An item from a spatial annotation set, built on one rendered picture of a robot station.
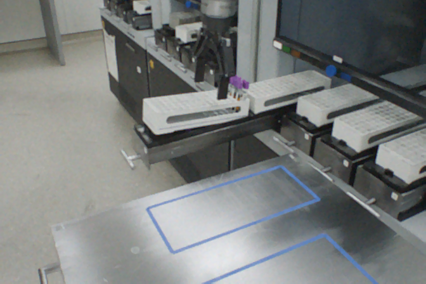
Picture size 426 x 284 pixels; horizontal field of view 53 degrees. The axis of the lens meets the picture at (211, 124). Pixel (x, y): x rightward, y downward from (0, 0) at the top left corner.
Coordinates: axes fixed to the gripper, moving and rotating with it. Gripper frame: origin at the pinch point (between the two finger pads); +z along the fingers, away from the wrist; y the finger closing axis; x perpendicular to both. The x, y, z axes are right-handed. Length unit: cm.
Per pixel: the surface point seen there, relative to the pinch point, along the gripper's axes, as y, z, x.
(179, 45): -65, 8, 22
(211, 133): 6.7, 11.4, -2.2
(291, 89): 4.5, 1.9, 26.6
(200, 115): -1.3, 9.3, -1.6
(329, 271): 62, 10, -9
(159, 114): 5.0, 4.0, -17.6
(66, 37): -350, 81, 33
